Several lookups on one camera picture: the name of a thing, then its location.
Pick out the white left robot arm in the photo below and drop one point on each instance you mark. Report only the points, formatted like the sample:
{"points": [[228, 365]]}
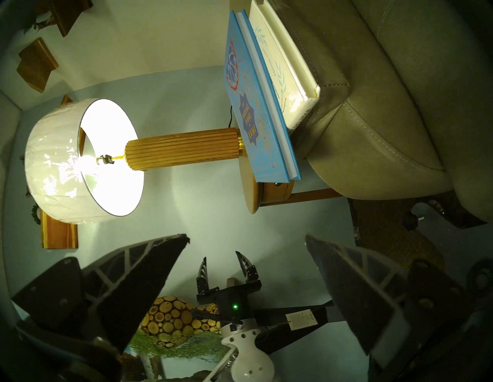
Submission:
{"points": [[246, 358]]}

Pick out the wooden lamp with white shade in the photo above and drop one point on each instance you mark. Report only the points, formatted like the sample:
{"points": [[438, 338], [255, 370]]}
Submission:
{"points": [[177, 150]]}

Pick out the wood slice decorative ball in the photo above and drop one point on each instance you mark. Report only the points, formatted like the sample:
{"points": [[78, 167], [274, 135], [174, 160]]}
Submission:
{"points": [[173, 319]]}

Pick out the round wooden side table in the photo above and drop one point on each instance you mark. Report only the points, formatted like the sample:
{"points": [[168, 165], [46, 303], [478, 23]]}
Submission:
{"points": [[254, 192]]}

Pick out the green wispy plant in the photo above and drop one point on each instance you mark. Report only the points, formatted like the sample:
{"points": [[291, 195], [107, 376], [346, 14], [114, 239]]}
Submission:
{"points": [[185, 346]]}

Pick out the beige leather sofa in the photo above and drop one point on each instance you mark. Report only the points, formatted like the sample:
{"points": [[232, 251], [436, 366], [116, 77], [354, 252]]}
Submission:
{"points": [[385, 115]]}

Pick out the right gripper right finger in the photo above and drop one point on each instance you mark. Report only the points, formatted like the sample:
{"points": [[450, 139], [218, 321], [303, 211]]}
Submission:
{"points": [[366, 292]]}

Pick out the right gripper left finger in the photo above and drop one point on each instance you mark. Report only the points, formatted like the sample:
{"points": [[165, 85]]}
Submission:
{"points": [[115, 292]]}

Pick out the blue Rumi poems book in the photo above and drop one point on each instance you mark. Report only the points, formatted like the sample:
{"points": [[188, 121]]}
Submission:
{"points": [[250, 115]]}

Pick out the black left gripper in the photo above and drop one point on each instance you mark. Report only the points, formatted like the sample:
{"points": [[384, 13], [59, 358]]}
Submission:
{"points": [[231, 300]]}

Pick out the small wooden wall shelf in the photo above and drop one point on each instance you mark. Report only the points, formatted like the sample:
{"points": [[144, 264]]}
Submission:
{"points": [[36, 65]]}

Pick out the cream hardcover book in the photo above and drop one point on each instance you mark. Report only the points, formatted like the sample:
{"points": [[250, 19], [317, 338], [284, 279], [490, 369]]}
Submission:
{"points": [[285, 73]]}

